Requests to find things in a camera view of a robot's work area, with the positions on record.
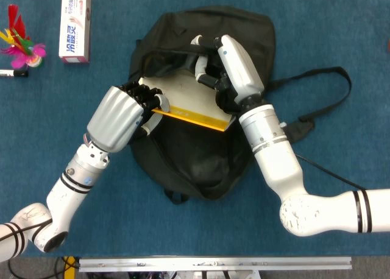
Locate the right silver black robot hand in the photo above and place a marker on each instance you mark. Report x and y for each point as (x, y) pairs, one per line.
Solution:
(240, 65)

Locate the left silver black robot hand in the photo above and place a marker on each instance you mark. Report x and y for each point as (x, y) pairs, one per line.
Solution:
(115, 117)

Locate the white and yellow book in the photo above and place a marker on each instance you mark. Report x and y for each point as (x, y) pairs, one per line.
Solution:
(189, 99)

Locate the black fabric backpack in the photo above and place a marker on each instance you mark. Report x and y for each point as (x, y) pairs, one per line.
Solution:
(189, 157)

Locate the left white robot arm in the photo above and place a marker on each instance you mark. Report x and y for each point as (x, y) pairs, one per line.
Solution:
(61, 193)

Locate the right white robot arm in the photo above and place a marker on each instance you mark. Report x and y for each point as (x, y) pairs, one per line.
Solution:
(280, 166)

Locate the white pink toothpaste box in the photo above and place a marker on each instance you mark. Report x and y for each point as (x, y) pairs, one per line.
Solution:
(74, 26)

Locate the black marker pen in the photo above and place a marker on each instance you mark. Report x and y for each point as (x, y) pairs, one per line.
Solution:
(18, 73)

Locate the red pink feather shuttlecock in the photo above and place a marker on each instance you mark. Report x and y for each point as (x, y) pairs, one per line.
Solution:
(24, 52)

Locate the yellow frame post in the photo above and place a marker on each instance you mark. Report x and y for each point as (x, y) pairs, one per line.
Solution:
(70, 268)

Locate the aluminium profile rail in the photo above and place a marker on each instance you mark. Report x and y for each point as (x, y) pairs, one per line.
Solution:
(213, 263)

